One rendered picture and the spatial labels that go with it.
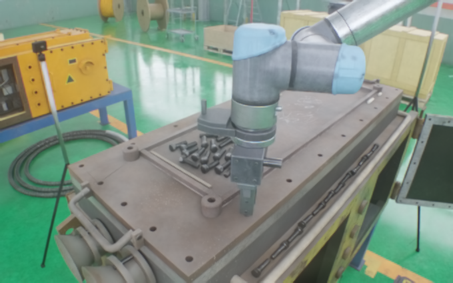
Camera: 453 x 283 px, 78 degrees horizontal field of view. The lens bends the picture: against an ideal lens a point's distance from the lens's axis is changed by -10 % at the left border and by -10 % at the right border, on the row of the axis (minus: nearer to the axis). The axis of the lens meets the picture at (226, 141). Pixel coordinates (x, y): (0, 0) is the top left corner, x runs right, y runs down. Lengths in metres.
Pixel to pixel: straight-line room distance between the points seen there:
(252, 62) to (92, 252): 0.53
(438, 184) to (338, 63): 1.59
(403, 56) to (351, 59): 5.21
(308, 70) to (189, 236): 0.35
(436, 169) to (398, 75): 3.94
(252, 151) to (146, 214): 0.26
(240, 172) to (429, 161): 1.49
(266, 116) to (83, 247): 0.49
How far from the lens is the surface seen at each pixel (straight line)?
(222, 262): 0.59
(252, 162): 0.47
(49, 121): 3.20
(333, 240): 1.09
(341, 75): 0.46
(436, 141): 1.83
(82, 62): 3.13
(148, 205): 0.66
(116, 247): 0.58
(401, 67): 5.71
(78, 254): 0.74
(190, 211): 0.63
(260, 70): 0.44
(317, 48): 0.46
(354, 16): 0.59
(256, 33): 0.43
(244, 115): 0.47
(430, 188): 1.99
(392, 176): 1.77
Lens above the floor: 1.78
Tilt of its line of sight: 29 degrees down
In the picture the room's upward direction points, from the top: 1 degrees clockwise
